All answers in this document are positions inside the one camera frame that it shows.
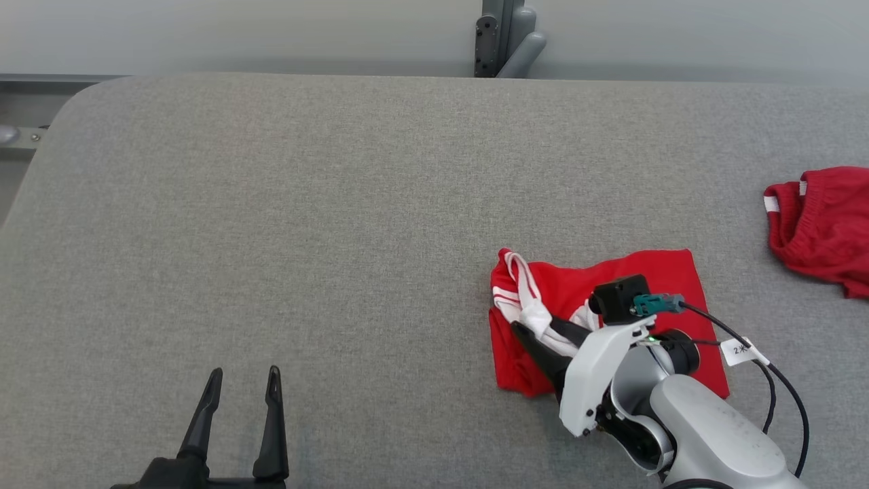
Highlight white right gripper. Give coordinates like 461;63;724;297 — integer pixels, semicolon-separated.
510;316;657;438

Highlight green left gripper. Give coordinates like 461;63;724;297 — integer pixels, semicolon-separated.
112;365;290;489

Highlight red jersey with white trim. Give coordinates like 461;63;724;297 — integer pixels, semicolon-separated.
489;248;731;400

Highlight red Bulls 23 shorts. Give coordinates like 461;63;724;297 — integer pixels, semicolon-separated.
764;166;869;300

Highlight teal right camera plug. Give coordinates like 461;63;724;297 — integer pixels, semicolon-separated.
633;293;686;318

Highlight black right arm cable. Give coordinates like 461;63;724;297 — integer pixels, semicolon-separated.
679;302;811;477

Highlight white cable tag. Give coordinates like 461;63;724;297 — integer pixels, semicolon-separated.
720;338;771;368

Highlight grey post with hinge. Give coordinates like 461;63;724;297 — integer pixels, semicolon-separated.
474;0;547;79

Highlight grey wall rail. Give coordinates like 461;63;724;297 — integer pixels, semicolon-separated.
0;73;130;161

